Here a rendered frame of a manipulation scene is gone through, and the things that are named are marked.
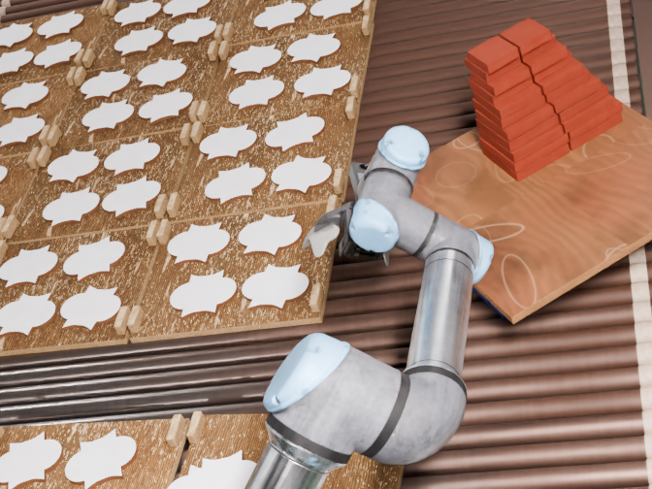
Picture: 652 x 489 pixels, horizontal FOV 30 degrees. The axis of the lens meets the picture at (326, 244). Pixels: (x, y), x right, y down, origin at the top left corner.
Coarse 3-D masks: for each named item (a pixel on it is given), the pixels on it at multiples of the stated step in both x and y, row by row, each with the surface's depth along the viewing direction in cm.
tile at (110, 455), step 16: (112, 432) 228; (96, 448) 226; (112, 448) 224; (128, 448) 223; (80, 464) 224; (96, 464) 223; (112, 464) 222; (128, 464) 221; (80, 480) 221; (96, 480) 220
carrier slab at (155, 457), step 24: (24, 432) 236; (48, 432) 234; (72, 432) 232; (96, 432) 230; (120, 432) 229; (144, 432) 227; (0, 456) 233; (72, 456) 228; (144, 456) 222; (168, 456) 221; (48, 480) 225; (120, 480) 220; (144, 480) 218; (168, 480) 216
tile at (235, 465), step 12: (240, 456) 205; (204, 468) 205; (216, 468) 204; (228, 468) 203; (240, 468) 203; (252, 468) 202; (192, 480) 204; (204, 480) 203; (216, 480) 202; (228, 480) 201; (240, 480) 201
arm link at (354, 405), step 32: (320, 352) 148; (352, 352) 151; (288, 384) 147; (320, 384) 147; (352, 384) 148; (384, 384) 149; (288, 416) 148; (320, 416) 147; (352, 416) 148; (384, 416) 148; (288, 448) 148; (320, 448) 147; (352, 448) 151; (256, 480) 151; (288, 480) 149; (320, 480) 151
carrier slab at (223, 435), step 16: (208, 416) 225; (224, 416) 224; (240, 416) 223; (256, 416) 222; (208, 432) 222; (224, 432) 221; (240, 432) 220; (256, 432) 219; (192, 448) 220; (208, 448) 219; (224, 448) 218; (240, 448) 217; (256, 448) 216; (192, 464) 218; (352, 464) 207; (368, 464) 206; (384, 464) 206; (336, 480) 206; (352, 480) 205; (368, 480) 204; (384, 480) 203; (400, 480) 203
